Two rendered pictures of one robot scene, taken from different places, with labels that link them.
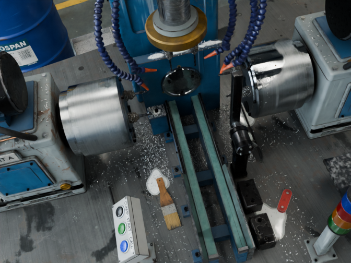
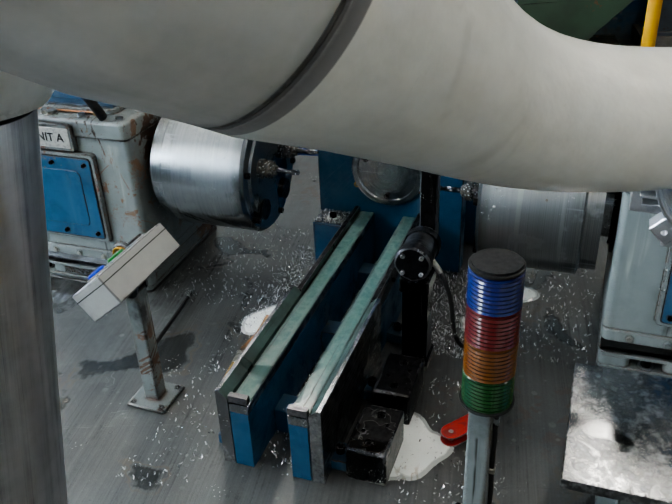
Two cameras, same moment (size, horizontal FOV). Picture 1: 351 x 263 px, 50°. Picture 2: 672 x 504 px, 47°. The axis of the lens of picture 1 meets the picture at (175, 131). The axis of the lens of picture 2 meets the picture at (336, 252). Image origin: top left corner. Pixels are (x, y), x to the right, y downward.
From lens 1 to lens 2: 0.77 m
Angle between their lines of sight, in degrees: 31
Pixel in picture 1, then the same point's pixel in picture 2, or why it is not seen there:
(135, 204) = (163, 241)
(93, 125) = (194, 141)
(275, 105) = (514, 223)
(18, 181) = (58, 200)
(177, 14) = not seen: outside the picture
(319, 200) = (542, 460)
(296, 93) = (560, 209)
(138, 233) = (131, 267)
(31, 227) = not seen: hidden behind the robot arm
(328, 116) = (638, 309)
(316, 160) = not seen: hidden behind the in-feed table
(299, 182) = (522, 418)
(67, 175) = (131, 230)
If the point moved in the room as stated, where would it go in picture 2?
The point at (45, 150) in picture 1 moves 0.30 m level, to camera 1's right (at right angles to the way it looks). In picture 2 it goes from (110, 150) to (251, 171)
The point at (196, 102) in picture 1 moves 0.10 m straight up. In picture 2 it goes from (406, 223) to (406, 178)
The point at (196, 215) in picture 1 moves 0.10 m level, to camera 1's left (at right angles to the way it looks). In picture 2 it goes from (266, 341) to (211, 328)
